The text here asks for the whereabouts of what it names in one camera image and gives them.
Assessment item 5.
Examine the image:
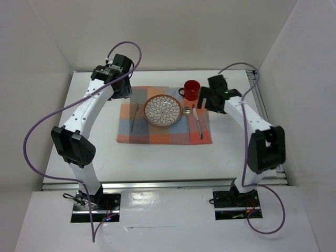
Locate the silver spoon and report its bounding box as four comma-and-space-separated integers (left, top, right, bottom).
182, 107, 192, 142

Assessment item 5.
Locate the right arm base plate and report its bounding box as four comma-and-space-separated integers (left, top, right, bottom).
208, 190, 263, 221

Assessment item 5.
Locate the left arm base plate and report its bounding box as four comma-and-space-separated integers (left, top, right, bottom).
62, 191, 122, 223

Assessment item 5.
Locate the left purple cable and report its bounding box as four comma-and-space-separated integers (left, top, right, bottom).
23, 40, 143, 243

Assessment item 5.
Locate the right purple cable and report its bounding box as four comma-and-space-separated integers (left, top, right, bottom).
217, 62, 287, 234

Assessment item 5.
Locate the checkered orange grey cloth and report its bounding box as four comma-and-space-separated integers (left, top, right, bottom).
117, 86, 212, 145

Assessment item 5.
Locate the silver fork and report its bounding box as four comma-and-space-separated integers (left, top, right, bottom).
130, 102, 139, 132

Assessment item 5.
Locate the red enamel mug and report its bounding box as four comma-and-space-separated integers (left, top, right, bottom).
178, 80, 201, 101

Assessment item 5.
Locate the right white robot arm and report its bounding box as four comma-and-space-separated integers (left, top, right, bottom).
197, 75, 286, 206

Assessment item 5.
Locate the aluminium frame rail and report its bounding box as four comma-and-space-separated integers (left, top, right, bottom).
41, 69, 289, 191

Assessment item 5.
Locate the silver knife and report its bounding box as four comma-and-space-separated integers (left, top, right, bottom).
192, 105, 204, 140

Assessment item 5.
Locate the floral patterned plate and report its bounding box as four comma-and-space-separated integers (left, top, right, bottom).
143, 94, 182, 127

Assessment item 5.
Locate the purple cable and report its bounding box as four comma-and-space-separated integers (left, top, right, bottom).
217, 62, 287, 234
23, 40, 143, 243

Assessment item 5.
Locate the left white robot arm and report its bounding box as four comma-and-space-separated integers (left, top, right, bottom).
51, 54, 134, 209

